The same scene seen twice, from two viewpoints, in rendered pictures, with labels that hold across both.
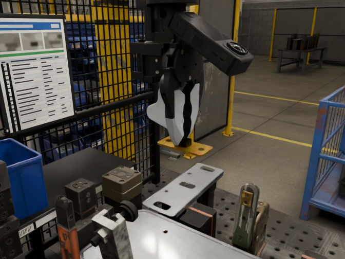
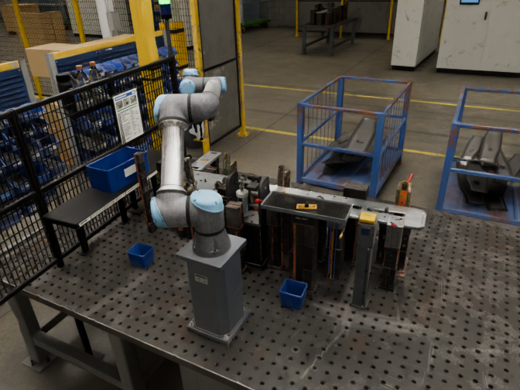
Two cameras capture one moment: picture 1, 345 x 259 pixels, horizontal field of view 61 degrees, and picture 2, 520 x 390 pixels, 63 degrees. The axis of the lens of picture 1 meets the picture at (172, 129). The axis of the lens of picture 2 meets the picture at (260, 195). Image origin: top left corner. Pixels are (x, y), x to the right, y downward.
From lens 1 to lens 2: 1.86 m
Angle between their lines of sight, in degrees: 13
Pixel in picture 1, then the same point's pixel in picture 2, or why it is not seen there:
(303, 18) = not seen: outside the picture
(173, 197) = (199, 164)
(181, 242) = (204, 176)
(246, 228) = (227, 168)
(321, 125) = (300, 121)
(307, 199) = (299, 178)
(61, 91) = (138, 122)
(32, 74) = (127, 117)
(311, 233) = (272, 182)
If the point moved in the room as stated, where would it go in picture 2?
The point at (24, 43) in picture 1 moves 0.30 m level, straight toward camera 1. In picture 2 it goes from (124, 104) to (145, 115)
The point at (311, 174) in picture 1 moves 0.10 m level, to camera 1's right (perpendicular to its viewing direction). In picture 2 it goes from (299, 159) to (309, 158)
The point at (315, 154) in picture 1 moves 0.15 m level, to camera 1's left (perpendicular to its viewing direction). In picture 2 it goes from (299, 143) to (284, 145)
